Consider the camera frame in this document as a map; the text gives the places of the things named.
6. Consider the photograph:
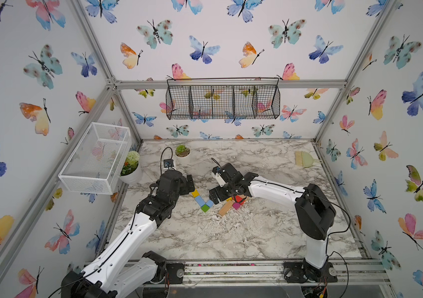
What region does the yellow block long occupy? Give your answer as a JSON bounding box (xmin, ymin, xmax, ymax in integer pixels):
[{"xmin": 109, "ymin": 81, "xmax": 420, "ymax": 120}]
[{"xmin": 191, "ymin": 189, "xmax": 200, "ymax": 198}]

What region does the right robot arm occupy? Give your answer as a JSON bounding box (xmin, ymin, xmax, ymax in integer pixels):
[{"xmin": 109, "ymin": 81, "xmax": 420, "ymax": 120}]
[{"xmin": 209, "ymin": 163, "xmax": 336, "ymax": 269}]

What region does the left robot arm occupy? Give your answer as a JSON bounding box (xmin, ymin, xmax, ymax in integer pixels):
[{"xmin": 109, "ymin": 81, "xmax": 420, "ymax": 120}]
[{"xmin": 59, "ymin": 170, "xmax": 195, "ymax": 298}]

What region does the magenta small block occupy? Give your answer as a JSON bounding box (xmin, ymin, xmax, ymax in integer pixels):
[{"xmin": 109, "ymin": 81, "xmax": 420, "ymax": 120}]
[{"xmin": 233, "ymin": 202, "xmax": 241, "ymax": 210}]

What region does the natural wood block lower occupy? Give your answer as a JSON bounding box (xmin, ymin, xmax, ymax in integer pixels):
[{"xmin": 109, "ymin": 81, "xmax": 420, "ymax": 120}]
[{"xmin": 218, "ymin": 201, "xmax": 234, "ymax": 217}]

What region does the small potted succulent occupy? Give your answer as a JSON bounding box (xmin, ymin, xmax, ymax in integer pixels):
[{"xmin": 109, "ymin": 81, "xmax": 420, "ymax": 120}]
[{"xmin": 174, "ymin": 144, "xmax": 191, "ymax": 158}]

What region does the white pot flowering plant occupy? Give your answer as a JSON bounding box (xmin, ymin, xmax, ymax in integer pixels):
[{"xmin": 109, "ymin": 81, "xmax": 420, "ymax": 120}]
[{"xmin": 120, "ymin": 151, "xmax": 143, "ymax": 186}]

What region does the green hand brush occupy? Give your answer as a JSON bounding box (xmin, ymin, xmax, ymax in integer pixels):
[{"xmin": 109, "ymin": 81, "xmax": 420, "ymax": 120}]
[{"xmin": 295, "ymin": 151, "xmax": 321, "ymax": 168}]

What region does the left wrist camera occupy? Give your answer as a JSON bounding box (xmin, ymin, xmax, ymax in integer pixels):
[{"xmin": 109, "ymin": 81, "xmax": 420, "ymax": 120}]
[{"xmin": 163, "ymin": 158, "xmax": 175, "ymax": 168}]

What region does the white mesh wall basket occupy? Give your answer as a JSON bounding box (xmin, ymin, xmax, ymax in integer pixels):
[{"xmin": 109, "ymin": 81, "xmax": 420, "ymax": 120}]
[{"xmin": 58, "ymin": 122, "xmax": 132, "ymax": 194}]

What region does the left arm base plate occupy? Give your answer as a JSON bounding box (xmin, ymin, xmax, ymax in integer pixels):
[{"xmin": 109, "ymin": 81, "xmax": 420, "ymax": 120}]
[{"xmin": 166, "ymin": 262, "xmax": 185, "ymax": 285}]

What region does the black wire wall basket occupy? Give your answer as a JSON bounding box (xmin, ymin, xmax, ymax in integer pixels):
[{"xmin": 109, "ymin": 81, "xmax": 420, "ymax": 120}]
[{"xmin": 161, "ymin": 78, "xmax": 281, "ymax": 120}]

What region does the aluminium front rail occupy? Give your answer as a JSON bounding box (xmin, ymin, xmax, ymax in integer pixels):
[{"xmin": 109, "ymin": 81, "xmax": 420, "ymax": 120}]
[{"xmin": 168, "ymin": 258, "xmax": 390, "ymax": 288}]

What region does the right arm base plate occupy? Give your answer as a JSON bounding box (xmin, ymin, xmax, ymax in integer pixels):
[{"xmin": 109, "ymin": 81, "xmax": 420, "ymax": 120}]
[{"xmin": 283, "ymin": 260, "xmax": 338, "ymax": 284}]

